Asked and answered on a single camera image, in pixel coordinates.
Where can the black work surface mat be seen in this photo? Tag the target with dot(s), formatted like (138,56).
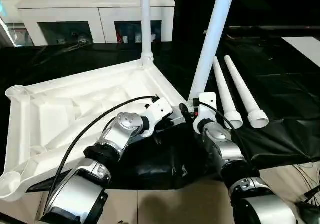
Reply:
(275,108)

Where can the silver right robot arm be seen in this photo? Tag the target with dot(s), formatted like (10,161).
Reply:
(230,148)

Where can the white and turquoise rack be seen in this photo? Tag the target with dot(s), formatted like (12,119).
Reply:
(10,33)

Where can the white flat board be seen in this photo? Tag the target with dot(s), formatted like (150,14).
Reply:
(305,48)

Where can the white glass-door cabinet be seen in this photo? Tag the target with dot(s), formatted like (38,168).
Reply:
(100,13)

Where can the black tripod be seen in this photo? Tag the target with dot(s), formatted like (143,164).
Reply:
(312,192)

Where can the white plastic table top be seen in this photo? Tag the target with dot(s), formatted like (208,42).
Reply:
(62,88)

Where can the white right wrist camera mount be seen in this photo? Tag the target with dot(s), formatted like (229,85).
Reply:
(207,103)

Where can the white plastic table leg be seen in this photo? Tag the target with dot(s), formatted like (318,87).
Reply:
(243,88)
(146,21)
(223,88)
(212,38)

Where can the black metal bar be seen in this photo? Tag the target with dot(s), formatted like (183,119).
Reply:
(275,28)

